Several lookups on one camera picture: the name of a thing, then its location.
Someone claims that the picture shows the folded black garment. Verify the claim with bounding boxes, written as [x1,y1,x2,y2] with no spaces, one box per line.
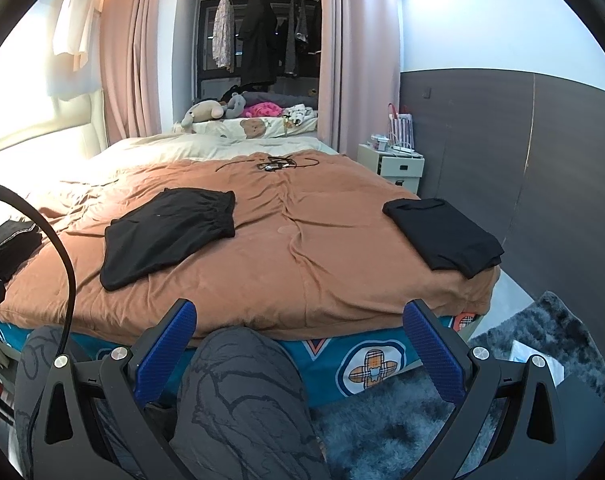
[383,198,503,280]

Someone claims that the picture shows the tangled black cable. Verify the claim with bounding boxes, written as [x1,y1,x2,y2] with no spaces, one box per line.
[214,155,320,174]

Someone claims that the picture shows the white hanging shirt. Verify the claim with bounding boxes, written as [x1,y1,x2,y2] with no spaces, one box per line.
[52,0,95,72]

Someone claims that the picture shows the white patterned cloth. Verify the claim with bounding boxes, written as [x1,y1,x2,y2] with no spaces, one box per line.
[281,103,318,128]

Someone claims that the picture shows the striped paper bag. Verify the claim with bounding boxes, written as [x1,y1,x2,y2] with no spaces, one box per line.
[388,103,415,150]

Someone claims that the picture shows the pink curtain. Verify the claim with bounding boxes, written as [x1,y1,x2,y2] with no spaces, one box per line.
[318,0,401,158]
[100,0,160,144]

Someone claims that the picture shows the hanging black coat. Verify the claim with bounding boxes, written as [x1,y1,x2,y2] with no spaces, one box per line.
[237,0,278,91]

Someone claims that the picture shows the pink curtain left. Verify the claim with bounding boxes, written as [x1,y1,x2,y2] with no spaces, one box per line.
[100,0,160,144]

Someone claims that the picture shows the black pants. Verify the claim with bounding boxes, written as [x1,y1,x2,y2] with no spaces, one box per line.
[100,188,236,292]

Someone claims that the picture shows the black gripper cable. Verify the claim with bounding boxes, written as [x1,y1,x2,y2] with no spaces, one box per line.
[0,180,78,361]

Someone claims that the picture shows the grey patterned trouser leg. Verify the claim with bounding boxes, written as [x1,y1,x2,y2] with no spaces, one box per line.
[15,326,331,479]

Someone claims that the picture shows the pink plush item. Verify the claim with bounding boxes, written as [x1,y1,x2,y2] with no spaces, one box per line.
[242,101,283,118]

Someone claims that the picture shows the white bedside cabinet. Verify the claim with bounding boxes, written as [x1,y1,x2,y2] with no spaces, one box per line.
[357,144,425,194]

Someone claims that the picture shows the orange-brown bed blanket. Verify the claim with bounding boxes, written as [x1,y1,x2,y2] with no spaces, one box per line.
[28,151,500,344]

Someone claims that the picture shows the beige plush toy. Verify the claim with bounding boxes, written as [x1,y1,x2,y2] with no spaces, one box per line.
[181,100,225,130]

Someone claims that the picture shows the dark shaggy rug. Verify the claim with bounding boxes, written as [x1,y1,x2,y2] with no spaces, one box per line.
[311,292,605,479]

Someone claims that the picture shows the grey plush toy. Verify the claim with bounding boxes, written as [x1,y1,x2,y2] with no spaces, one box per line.
[223,92,246,119]

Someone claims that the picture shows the pink curtain right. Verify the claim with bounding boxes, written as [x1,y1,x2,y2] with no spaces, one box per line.
[318,0,401,158]

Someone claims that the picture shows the hanging floral garment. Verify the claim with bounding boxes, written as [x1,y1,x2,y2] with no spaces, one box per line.
[212,0,235,73]

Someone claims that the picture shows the cream bear pillow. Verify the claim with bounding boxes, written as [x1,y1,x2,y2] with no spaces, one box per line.
[192,117,318,140]

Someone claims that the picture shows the dark clothes pile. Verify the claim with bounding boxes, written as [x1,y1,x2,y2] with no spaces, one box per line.
[0,220,42,283]

